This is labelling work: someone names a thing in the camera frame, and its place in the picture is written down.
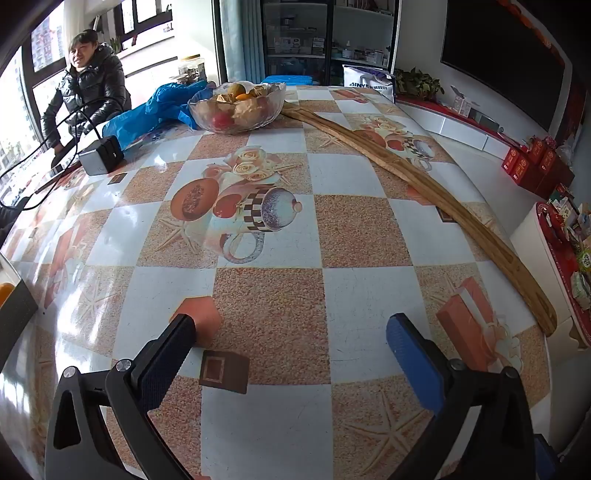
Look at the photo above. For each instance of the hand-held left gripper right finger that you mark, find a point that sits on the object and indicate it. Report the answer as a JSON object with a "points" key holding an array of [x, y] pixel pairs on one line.
{"points": [[411, 355]]}

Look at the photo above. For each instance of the grey power adapter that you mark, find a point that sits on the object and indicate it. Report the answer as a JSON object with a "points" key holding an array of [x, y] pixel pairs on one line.
{"points": [[99, 157]]}

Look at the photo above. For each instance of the grey-blue curtain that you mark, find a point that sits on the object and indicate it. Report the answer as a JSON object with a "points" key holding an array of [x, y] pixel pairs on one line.
{"points": [[240, 41]]}

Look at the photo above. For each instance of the black television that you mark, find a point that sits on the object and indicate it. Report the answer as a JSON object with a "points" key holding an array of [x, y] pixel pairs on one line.
{"points": [[498, 55]]}

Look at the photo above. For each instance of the blue plastic bag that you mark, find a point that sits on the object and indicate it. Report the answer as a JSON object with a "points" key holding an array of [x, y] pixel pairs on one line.
{"points": [[138, 120]]}

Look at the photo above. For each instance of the dark red phone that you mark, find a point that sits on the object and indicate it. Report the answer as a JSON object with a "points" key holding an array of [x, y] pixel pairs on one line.
{"points": [[60, 178]]}

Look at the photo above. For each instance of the glass display cabinet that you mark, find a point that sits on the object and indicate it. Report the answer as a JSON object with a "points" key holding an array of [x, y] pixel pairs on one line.
{"points": [[300, 46]]}

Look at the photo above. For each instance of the clear storage jar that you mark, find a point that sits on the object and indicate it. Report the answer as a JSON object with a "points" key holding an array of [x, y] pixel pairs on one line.
{"points": [[191, 69]]}

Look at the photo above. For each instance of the window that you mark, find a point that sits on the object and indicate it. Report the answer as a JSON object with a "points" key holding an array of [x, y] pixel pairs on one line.
{"points": [[46, 37]]}

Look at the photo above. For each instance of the blue plastic container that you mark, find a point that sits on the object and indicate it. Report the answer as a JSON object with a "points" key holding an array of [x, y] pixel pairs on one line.
{"points": [[295, 79]]}

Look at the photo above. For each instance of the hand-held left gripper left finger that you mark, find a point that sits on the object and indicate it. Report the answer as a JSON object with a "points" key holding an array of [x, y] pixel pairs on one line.
{"points": [[161, 364]]}

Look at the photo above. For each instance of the white tray with black rim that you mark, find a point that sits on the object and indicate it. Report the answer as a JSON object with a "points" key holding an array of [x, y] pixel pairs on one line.
{"points": [[18, 307]]}

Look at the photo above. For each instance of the clear glass bowl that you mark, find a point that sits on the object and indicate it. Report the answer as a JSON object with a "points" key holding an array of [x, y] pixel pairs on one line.
{"points": [[258, 121]]}

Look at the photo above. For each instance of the green potted plant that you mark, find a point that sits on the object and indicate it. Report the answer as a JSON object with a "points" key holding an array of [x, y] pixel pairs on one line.
{"points": [[418, 83]]}

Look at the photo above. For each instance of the small white carton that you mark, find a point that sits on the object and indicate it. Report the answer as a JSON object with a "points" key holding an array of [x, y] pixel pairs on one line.
{"points": [[461, 104]]}

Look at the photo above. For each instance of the printed checkered tablecloth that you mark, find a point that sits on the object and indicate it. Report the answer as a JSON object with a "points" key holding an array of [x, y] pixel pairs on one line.
{"points": [[286, 295]]}

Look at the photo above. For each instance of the white printed bag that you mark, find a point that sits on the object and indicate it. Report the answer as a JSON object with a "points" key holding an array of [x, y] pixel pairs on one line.
{"points": [[364, 81]]}

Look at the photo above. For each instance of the long wooden slat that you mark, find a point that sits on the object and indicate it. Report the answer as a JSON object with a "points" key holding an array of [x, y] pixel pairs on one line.
{"points": [[415, 170]]}

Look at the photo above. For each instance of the red tomato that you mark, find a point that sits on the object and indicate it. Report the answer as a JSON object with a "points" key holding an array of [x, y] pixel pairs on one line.
{"points": [[220, 120]]}

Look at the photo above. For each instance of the white low cabinet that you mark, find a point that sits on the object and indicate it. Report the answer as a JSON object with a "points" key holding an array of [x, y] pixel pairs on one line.
{"points": [[457, 122]]}

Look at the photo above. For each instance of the red carton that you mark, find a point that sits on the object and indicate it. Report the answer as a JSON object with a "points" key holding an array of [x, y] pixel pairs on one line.
{"points": [[535, 150], [517, 166], [549, 159]]}

